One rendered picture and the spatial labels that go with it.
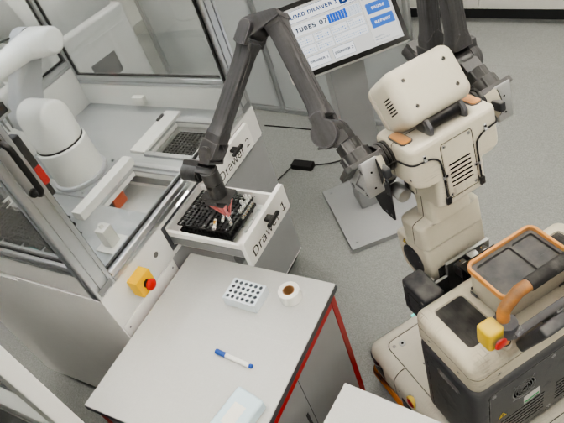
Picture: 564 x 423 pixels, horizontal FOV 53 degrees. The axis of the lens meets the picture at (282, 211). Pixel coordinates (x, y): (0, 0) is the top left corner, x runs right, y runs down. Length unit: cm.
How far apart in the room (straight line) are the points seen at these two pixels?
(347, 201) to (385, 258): 45
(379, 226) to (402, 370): 101
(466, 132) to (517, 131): 197
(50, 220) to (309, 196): 190
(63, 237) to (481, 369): 117
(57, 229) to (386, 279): 162
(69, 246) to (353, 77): 147
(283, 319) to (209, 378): 28
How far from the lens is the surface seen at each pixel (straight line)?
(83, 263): 176
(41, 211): 163
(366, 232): 293
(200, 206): 203
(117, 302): 189
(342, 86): 259
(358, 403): 157
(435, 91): 148
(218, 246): 189
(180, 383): 177
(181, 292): 198
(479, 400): 166
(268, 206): 188
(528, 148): 336
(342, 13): 247
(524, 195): 309
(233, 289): 185
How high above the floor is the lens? 214
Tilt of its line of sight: 41 degrees down
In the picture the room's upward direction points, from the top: 20 degrees counter-clockwise
